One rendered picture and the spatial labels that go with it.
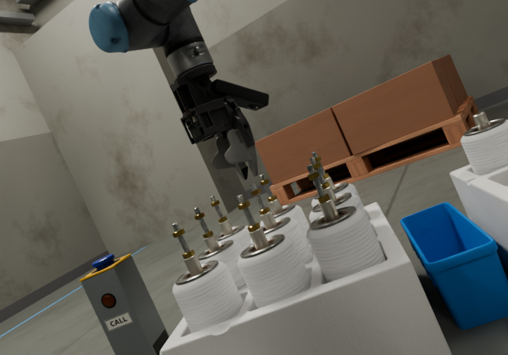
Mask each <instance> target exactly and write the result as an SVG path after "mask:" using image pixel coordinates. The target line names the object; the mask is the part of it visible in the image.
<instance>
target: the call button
mask: <svg viewBox="0 0 508 355"><path fill-rule="evenodd" d="M114 258H115V256H114V254H110V255H107V256H105V257H103V258H100V259H99V260H97V261H95V262H94V263H93V264H92V266H93V268H96V269H97V270H100V269H102V268H105V267H107V266H109V265H110V264H112V263H113V262H114V260H113V259H114Z"/></svg>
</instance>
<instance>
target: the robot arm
mask: <svg viewBox="0 0 508 355"><path fill-rule="evenodd" d="M197 1H198V0H119V1H117V2H106V3H100V4H97V5H95V6H94V7H93V8H92V10H91V12H90V14H89V19H88V27H89V31H90V34H91V36H92V39H93V41H94V43H95V44H96V45H97V46H98V47H99V48H100V49H101V50H102V51H104V52H107V53H115V52H122V53H126V52H127V51H137V50H143V49H149V48H158V47H161V48H162V50H163V52H164V54H165V56H166V59H167V61H168V62H169V65H170V67H171V69H172V71H173V73H174V76H175V78H176V80H175V81H174V84H171V85H170V86H169V87H170V88H171V90H172V93H173V94H174V97H175V99H176V101H177V103H178V106H179V108H180V110H181V112H182V115H183V117H182V118H180V120H181V122H182V124H183V126H184V129H185V131H186V132H187V136H188V137H189V139H190V142H191V144H195V143H199V142H201V141H206V140H209V139H211V138H213V137H214V136H215V135H217V138H216V140H215V145H216V146H217V149H218V152H217V154H216V155H215V157H214V158H213V159H212V166H213V167H214V168H215V169H224V168H235V169H236V170H237V172H238V173H239V175H240V176H241V177H242V179H244V180H246V179H247V177H248V166H247V165H246V163H245V162H248V163H249V168H250V170H251V171H252V173H253V175H254V177H255V176H257V175H258V161H257V154H256V147H255V141H254V138H253V135H252V131H251V128H250V126H249V123H248V121H247V120H246V117H245V116H244V114H243V113H242V112H241V110H240V107H242V108H246V109H249V110H254V111H257V110H260V109H261V108H263V107H266V106H267V105H268V101H269V95H268V94H266V93H263V92H260V91H256V90H253V89H251V88H246V87H243V86H240V85H235V84H233V83H230V82H226V81H223V80H220V79H216V80H215V81H213V82H212V81H211V80H210V78H212V77H213V76H214V75H215V74H216V73H217V70H216V68H215V65H214V64H213V63H214V62H213V59H212V57H211V55H210V53H209V50H208V48H207V47H206V43H205V42H204V39H203V37H202V35H201V32H200V30H199V28H198V25H197V23H196V21H195V19H194V16H193V14H192V13H191V7H190V5H192V4H193V3H195V2H197ZM186 125H187V126H188V129H187V127H186ZM188 130H189V131H190V133H191V135H192V137H193V138H191V135H190V133H189V131H188Z"/></svg>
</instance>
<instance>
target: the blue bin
mask: <svg viewBox="0 0 508 355"><path fill-rule="evenodd" d="M400 223H401V225H402V227H403V229H404V231H405V233H406V234H407V237H408V239H409V241H410V244H411V246H412V248H413V250H414V251H415V252H416V254H417V257H418V258H419V259H420V262H421V264H422V265H423V267H424V269H425V271H426V272H427V275H428V276H429V278H430V279H431V281H432V283H433V285H434V287H435V288H436V290H437V292H438V293H439V295H440V297H441V299H442V300H443V302H444V304H445V306H446V308H447V309H448V311H449V313H450V315H451V316H452V318H453V320H454V322H455V323H456V325H457V327H458V328H459V329H470V328H472V327H476V326H480V325H482V324H485V323H489V322H492V321H495V320H498V319H502V318H504V317H507V316H508V280H507V277H506V274H505V272H504V270H503V267H502V264H501V262H500V259H499V256H498V254H497V250H498V247H497V243H496V242H495V239H494V238H492V237H491V236H490V235H488V234H487V233H486V232H485V231H484V230H483V229H481V228H480V227H479V226H477V225H476V224H475V223H474V222H472V221H471V220H470V219H468V217H467V216H465V215H464V214H463V213H461V212H460V211H459V210H457V209H456V208H455V207H453V206H452V204H450V203H449V202H443V203H440V204H438V205H434V206H433V207H430V208H427V209H424V210H422V211H419V212H417V213H414V214H412V215H408V216H407V217H404V218H402V219H401V220H400Z"/></svg>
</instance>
